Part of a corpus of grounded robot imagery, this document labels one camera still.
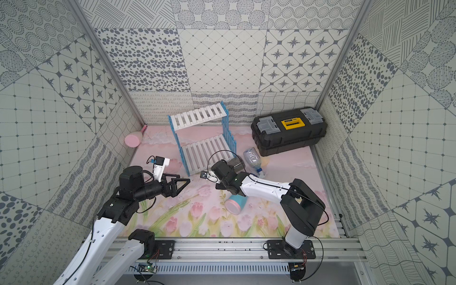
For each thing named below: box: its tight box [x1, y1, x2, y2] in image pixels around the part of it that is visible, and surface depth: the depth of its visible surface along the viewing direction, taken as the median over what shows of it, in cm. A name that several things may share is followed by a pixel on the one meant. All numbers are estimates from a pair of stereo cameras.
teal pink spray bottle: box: [224, 194, 249, 215], surface depth 81 cm
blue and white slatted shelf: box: [167, 100, 237, 177], surface depth 100 cm
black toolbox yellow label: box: [251, 106, 328, 157], surface depth 100 cm
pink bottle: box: [124, 124, 148, 148], surface depth 109 cm
